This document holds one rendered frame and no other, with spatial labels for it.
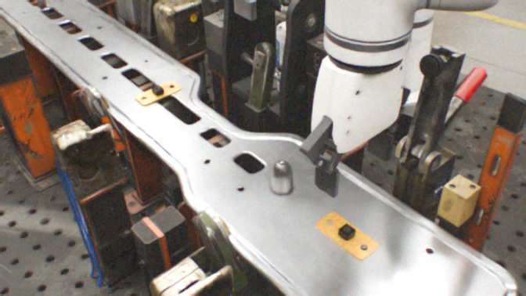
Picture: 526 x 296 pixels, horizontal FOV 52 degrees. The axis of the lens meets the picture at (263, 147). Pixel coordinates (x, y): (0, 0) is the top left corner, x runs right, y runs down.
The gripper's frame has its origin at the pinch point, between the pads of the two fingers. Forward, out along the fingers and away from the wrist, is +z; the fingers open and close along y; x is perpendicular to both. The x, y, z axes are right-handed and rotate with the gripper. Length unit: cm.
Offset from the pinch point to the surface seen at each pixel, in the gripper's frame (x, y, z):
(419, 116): -1.0, -14.0, 0.1
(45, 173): -76, 18, 40
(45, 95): -108, 4, 40
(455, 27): -124, -245, 112
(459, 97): 0.3, -21.3, -0.2
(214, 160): -24.3, 3.8, 12.2
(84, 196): -38.5, 20.5, 19.2
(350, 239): 0.9, 0.3, 11.8
